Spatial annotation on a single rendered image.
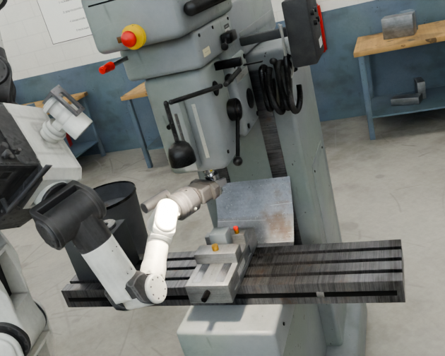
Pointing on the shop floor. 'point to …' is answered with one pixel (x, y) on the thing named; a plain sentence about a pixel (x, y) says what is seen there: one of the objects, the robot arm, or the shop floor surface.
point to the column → (292, 167)
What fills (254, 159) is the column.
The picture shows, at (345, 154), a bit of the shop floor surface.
